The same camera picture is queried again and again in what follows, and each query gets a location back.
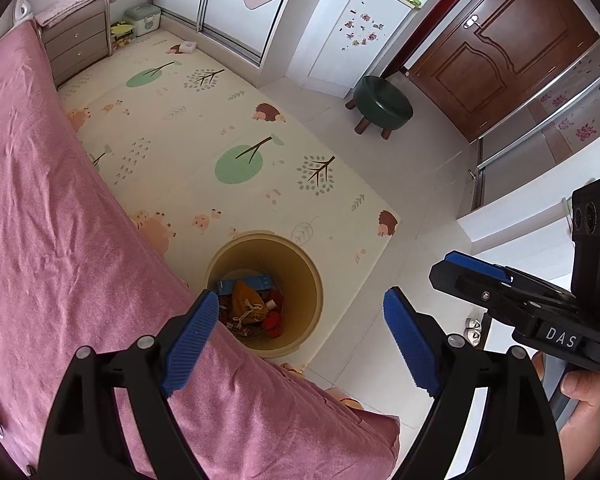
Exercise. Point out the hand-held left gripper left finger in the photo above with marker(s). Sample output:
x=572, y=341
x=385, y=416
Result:
x=190, y=342

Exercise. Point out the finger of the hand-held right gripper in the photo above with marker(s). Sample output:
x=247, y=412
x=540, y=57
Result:
x=480, y=266
x=460, y=282

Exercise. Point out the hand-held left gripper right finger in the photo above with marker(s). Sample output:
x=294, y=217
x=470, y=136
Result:
x=412, y=345

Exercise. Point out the red fabric pouch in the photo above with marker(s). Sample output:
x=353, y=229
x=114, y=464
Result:
x=274, y=322

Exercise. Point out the blue carton box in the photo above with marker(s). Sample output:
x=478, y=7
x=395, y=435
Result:
x=257, y=281

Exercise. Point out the yellow round bin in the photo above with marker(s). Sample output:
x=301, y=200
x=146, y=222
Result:
x=300, y=280

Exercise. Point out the person's right hand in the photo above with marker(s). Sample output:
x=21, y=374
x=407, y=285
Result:
x=587, y=390

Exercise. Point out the white patterned slipper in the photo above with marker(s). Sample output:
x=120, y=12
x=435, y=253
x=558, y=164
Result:
x=474, y=337
x=470, y=323

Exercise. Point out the orange slipper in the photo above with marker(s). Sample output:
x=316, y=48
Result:
x=347, y=400
x=292, y=369

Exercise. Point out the frosted floral glass door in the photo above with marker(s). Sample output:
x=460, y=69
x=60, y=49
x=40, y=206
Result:
x=555, y=135

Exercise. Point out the pink bed sheet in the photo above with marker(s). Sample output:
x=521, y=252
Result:
x=55, y=210

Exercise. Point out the green round stool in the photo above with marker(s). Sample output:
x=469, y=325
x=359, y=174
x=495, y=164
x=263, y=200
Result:
x=382, y=102

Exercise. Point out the cartoon play mat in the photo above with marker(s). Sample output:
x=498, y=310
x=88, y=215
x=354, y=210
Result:
x=190, y=125

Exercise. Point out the brown wooden door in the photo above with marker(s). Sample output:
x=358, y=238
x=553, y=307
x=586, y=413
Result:
x=505, y=45

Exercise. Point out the white cabinet with stickers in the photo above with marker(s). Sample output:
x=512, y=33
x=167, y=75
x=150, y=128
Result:
x=350, y=25

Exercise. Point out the small white box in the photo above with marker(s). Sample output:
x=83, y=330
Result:
x=189, y=47

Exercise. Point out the yellow toy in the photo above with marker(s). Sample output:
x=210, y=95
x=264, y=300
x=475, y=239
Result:
x=121, y=32

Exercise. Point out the grey nightstand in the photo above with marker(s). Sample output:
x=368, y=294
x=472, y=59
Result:
x=75, y=45

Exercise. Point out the green storage box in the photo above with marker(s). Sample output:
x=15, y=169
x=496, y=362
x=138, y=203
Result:
x=142, y=20

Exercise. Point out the white floral wardrobe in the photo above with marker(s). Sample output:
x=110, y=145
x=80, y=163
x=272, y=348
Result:
x=230, y=15

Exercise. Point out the pink floral cloth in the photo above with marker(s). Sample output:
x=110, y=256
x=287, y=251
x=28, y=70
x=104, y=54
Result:
x=75, y=0

